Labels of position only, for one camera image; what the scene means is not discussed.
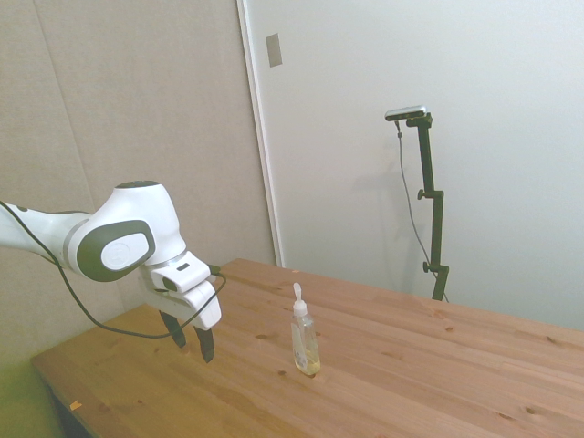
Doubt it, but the grey wall plate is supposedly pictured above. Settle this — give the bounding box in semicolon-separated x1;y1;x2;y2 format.
266;32;283;68

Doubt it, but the clear sanitizer pump bottle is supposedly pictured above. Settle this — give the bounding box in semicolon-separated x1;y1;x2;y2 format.
290;282;322;377

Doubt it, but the black camera stand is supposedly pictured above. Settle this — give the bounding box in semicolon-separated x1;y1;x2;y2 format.
404;113;451;302

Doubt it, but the white door frame strip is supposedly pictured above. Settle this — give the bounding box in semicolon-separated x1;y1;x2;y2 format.
235;0;287;268

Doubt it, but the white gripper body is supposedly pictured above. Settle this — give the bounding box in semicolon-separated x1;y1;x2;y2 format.
139;268;224;331

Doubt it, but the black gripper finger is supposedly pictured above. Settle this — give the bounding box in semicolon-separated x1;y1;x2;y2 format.
191;322;216;364
159;309;189;349

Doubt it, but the silver exterior camera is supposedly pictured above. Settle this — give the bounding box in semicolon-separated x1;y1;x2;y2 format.
384;105;430;122

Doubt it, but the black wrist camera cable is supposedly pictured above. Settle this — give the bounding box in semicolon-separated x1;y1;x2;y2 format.
0;200;228;340

